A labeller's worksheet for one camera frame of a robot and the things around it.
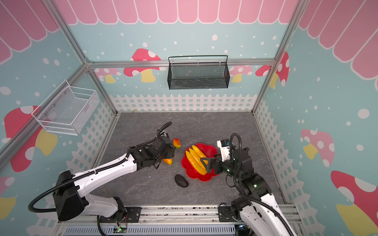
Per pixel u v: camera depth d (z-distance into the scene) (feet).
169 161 2.95
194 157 2.96
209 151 3.08
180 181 2.66
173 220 2.43
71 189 1.36
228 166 1.96
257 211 1.50
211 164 1.98
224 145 1.98
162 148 1.93
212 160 1.94
